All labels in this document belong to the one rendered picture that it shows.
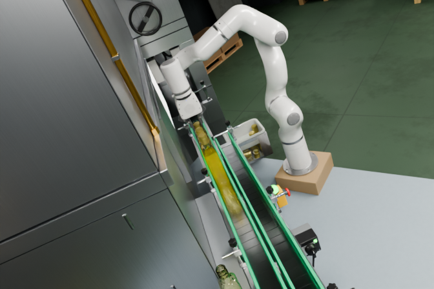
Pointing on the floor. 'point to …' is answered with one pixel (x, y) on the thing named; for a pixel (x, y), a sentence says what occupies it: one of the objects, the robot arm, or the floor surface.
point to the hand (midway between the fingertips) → (196, 123)
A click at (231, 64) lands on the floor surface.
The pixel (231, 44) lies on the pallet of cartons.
